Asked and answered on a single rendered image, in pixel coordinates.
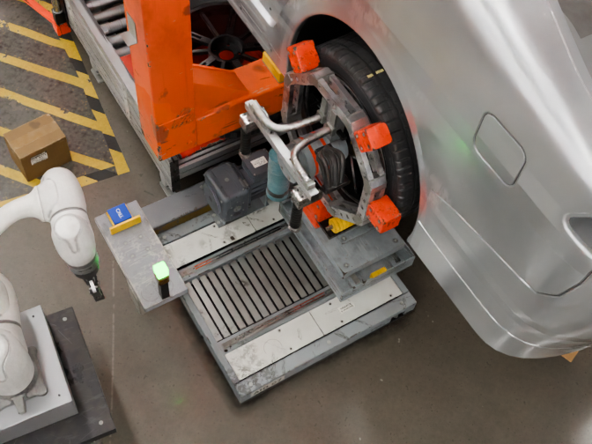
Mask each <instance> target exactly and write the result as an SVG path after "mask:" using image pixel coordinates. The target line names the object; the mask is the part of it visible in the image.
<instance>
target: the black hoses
mask: <svg viewBox="0 0 592 444"><path fill-rule="evenodd" d="M336 133H337V134H338V136H339V137H340V138H341V140H342V141H344V140H346V135H345V134H344V133H343V131H342V130H341V129H339V130H337V132H336ZM314 153H315V155H316V157H315V160H316V161H317V163H318V164H319V166H320V169H321V171H322V178H323V185H322V191H323V193H324V194H325V195H327V194H329V193H331V192H333V191H335V190H337V189H340V188H342V187H344V186H346V185H348V184H350V180H349V179H348V177H347V176H346V175H345V174H344V171H345V156H344V154H343V152H342V151H340V150H339V149H337V148H334V147H333V146H332V145H331V143H329V144H326V145H324V146H322V147H319V148H317V149H315V151H314ZM327 160H328V161H327ZM328 162H329V164H328Z"/></svg>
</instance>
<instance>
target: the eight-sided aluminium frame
mask: <svg viewBox="0 0 592 444"><path fill-rule="evenodd" d="M304 85H314V86H315V87H316V88H317V89H318V91H319V92H320V93H321V95H322V96H323V97H324V98H325V99H326V101H327V102H328V103H329V105H330V106H331V107H332V109H334V110H335V112H336V113H337V115H338V117H339V118H340V119H341V121H342V122H343V123H344V125H345V127H346V128H347V130H348V133H349V136H350V139H351V143H352V147H353V150H354V152H355V155H356V158H357V161H358V164H359V169H360V172H361V175H362V178H363V182H364V187H363V190H362V194H361V197H360V200H359V204H356V203H352V202H348V201H345V200H344V199H343V198H342V197H341V195H340V194H339V193H338V191H337V190H335V191H333V192H331V193H329V195H330V196H331V198H332V199H333V200H332V201H331V199H330V198H329V196H328V195H325V194H324V193H323V196H322V199H321V201H322V203H323V204H324V206H325V207H326V208H327V211H328V212H329V213H330V215H331V216H333V217H334V218H340V219H343V220H346V221H348V222H351V223H353V224H356V225H357V226H363V225H365V224H367V223H369V222H371V221H370V220H369V218H368V217H367V216H366V210H367V206H368V204H369V203H371V202H372V201H374V200H376V199H378V198H380V197H382V196H383V194H384V191H385V188H386V187H387V180H386V174H385V173H384V171H383V167H382V164H381V159H380V156H379V153H378V150H375V151H371V152H367V155H368V158H369V161H370V164H371V167H372V169H373V172H372V171H371V168H370V165H369V162H368V159H367V156H366V153H365V152H361V151H360V149H359V146H358V144H357V141H356V138H355V136H354V134H353V133H354V132H355V131H357V130H360V129H362V128H365V127H366V126H368V125H370V124H371V123H370V122H369V120H368V118H367V115H366V113H365V111H364V109H361V108H360V106H359V105H358V103H357V102H356V101H355V100H354V98H353V97H352V96H351V95H350V94H349V93H348V91H347V90H346V89H345V88H344V86H343V85H342V84H341V82H340V81H339V80H338V78H337V77H336V76H335V72H333V71H332V70H331V69H330V68H329V67H323V68H315V69H313V70H310V71H307V72H305V73H294V72H293V70H292V71H289V72H287V73H285V77H284V90H283V100H282V109H281V116H282V122H283V124H287V123H291V122H297V121H299V120H302V116H301V105H302V99H303V92H304ZM329 86H330V87H329ZM331 89H332V90H333V91H334V92H333V91H332V90H331ZM336 94H338V95H339V97H340V98H341V99H342V100H343V102H344V103H345V105H346V107H345V106H344V104H343V103H342V102H341V101H340V99H339V98H338V97H337V96H336ZM346 108H347V109H348V110H349V111H348V110H347V109H346ZM349 112H350V113H349ZM297 131H298V133H299V136H300V137H302V136H304V135H306V134H307V131H306V128H305V127H304V128H301V129H297ZM287 135H288V137H289V140H290V141H292V140H294V139H296V138H298V137H297V134H296V131H295V130H293V131H288V132H287Z"/></svg>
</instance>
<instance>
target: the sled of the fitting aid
mask: <svg viewBox="0 0 592 444"><path fill-rule="evenodd" d="M278 211H279V212H280V214H281V215H282V217H283V218H284V219H285V221H286V223H287V224H288V225H289V222H290V220H291V213H292V199H291V197H290V196H289V197H287V198H286V199H285V200H284V201H282V202H279V209H278ZM294 234H295V236H296V237H297V239H298V240H299V242H300V244H301V245H302V247H303V248H304V249H305V250H306V251H307V253H308V255H309V256H310V258H311V259H312V261H313V262H314V264H315V266H316V267H317V269H318V270H319V271H320V272H321V274H322V276H323V277H324V279H325V280H326V281H327V283H328V284H329V286H330V288H331V289H332V291H333V292H334V294H335V295H336V296H337V298H338V299H339V301H340V302H342V301H344V300H347V299H348V298H350V297H351V296H353V295H355V294H357V293H359V292H362V291H364V290H365V289H367V288H368V287H370V286H372V285H375V284H377V283H379V282H381V281H382V280H384V279H386V278H388V277H390V276H392V275H394V274H396V273H397V272H399V271H401V270H404V269H406V268H407V267H409V266H411V265H412V264H413V261H414V259H415V255H414V254H413V253H412V251H411V250H410V248H409V247H408V246H407V244H406V243H405V244H404V246H403V248H402V249H400V250H398V251H396V252H395V253H394V254H392V255H389V256H387V257H385V258H383V259H381V260H380V261H378V262H376V263H373V264H371V265H369V266H367V267H365V268H364V269H362V270H360V271H358V272H356V273H354V274H352V275H350V276H349V277H346V278H344V279H342V278H341V276H340V275H339V273H338V272H337V270H336V269H335V267H334V266H333V264H332V263H331V261H330V260H329V258H328V257H327V256H326V255H325V253H324V252H323V250H322V248H321V247H320V245H319V244H318V242H317V241H316V240H315V238H314V236H313V235H312V234H311V233H310V231H309V230H308V228H307V227H306V225H305V224H304V222H303V221H302V220H301V230H300V231H299V232H297V233H294Z"/></svg>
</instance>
